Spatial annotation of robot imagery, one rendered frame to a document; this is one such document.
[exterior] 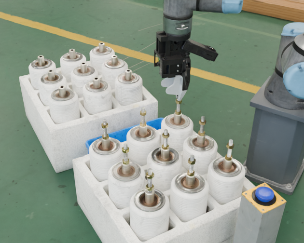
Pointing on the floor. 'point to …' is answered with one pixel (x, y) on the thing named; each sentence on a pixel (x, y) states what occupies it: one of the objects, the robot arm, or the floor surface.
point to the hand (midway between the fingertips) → (180, 95)
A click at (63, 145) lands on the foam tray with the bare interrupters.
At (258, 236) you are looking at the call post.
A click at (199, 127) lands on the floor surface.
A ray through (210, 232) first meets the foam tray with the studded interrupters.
